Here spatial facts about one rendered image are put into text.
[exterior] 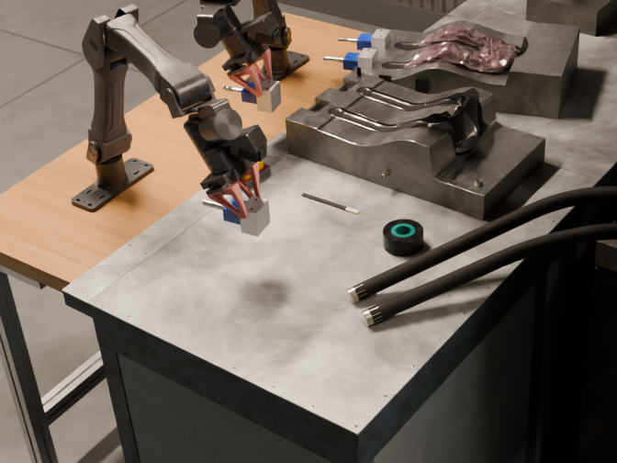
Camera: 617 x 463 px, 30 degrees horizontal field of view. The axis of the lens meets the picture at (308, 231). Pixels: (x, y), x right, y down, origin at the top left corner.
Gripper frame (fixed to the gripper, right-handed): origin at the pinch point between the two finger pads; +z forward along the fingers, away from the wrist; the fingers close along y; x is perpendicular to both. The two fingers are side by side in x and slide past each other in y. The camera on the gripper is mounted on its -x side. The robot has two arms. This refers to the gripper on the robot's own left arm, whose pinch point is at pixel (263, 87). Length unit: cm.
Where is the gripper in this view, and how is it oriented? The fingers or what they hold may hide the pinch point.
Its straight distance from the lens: 254.4
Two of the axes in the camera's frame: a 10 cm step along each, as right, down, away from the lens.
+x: -7.7, 2.2, 6.0
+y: 4.1, -5.6, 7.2
